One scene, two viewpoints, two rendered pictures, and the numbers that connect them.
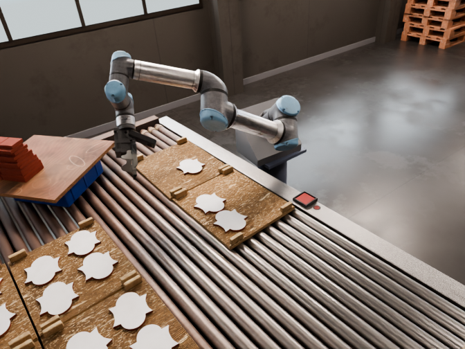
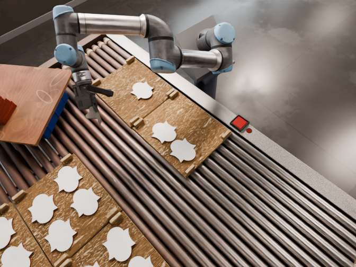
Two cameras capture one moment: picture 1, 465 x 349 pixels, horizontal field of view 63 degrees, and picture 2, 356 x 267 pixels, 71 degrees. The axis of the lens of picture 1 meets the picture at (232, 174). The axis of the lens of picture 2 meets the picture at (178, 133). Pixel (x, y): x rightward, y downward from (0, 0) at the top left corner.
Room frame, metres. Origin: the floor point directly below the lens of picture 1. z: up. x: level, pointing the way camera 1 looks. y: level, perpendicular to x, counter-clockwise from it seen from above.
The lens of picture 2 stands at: (0.61, 0.05, 2.08)
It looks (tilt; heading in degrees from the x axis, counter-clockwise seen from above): 60 degrees down; 358
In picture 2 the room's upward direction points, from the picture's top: 7 degrees counter-clockwise
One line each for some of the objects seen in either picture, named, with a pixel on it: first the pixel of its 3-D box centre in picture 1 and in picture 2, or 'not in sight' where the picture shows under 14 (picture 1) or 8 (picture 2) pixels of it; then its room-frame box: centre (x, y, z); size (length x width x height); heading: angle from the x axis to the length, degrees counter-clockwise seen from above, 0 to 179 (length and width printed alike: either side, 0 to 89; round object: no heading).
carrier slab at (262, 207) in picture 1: (232, 203); (181, 130); (1.30, 0.01, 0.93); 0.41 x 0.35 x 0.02; 37
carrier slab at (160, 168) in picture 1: (179, 166); (133, 89); (1.64, 0.26, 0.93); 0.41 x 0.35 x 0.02; 35
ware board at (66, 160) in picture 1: (43, 164); (15, 100); (1.59, 0.90, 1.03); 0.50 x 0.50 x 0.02; 72
